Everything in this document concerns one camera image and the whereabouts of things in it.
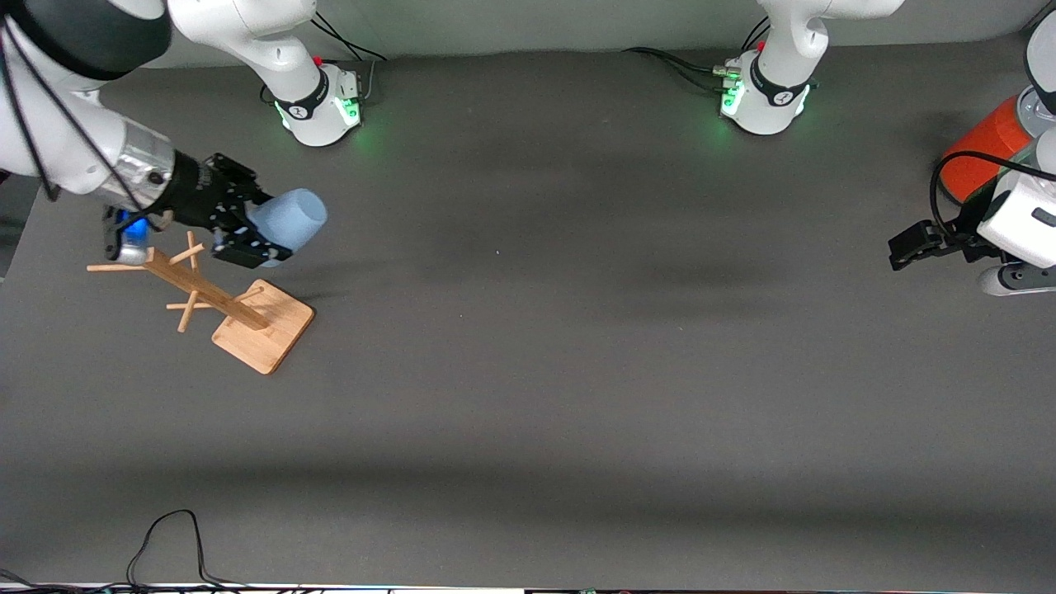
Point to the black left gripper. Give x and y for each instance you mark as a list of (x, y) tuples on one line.
[(963, 232)]

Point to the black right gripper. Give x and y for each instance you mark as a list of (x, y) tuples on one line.
[(195, 200)]

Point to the light blue cup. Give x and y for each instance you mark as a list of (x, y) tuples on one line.
[(297, 219)]

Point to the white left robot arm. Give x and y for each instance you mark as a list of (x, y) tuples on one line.
[(792, 33)]

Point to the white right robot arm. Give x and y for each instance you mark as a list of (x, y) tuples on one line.
[(49, 124)]

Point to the orange cylindrical container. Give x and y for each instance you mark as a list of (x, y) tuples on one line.
[(982, 153)]

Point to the wooden mug tree stand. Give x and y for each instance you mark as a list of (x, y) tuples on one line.
[(264, 334)]

